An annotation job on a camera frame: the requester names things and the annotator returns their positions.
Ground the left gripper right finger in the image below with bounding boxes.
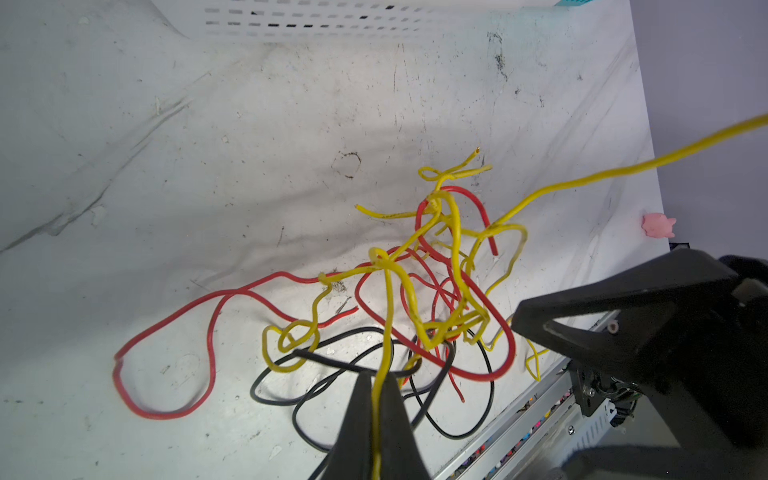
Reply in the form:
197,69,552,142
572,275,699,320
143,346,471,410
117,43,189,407
380,374,430,480

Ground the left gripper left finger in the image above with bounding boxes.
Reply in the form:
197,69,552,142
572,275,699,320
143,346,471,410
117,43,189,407
322,373,373,480

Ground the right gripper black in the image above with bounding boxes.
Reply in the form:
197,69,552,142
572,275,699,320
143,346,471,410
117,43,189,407
512,249,767,449

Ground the black cable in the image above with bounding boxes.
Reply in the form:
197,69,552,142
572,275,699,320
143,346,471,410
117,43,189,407
250,326,496,480

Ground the pink small toy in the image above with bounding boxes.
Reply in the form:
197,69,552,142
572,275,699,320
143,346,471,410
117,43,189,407
641,213,677,239

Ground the teal plastic basket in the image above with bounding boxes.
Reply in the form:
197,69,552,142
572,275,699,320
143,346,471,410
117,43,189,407
555,0,592,8

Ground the middle white plastic basket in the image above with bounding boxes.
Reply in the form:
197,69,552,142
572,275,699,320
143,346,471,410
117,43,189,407
153,0,574,43

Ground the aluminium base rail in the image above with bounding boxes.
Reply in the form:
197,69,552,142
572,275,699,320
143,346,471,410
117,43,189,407
435,342,624,479

